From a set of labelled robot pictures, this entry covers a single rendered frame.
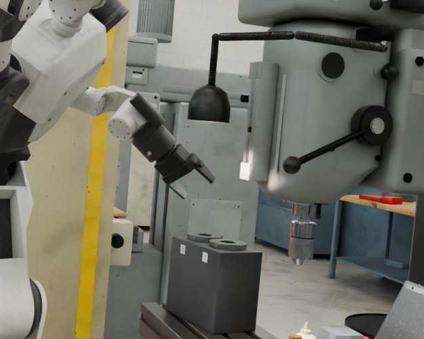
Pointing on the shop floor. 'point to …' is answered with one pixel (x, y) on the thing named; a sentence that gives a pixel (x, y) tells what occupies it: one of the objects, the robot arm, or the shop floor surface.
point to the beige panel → (77, 207)
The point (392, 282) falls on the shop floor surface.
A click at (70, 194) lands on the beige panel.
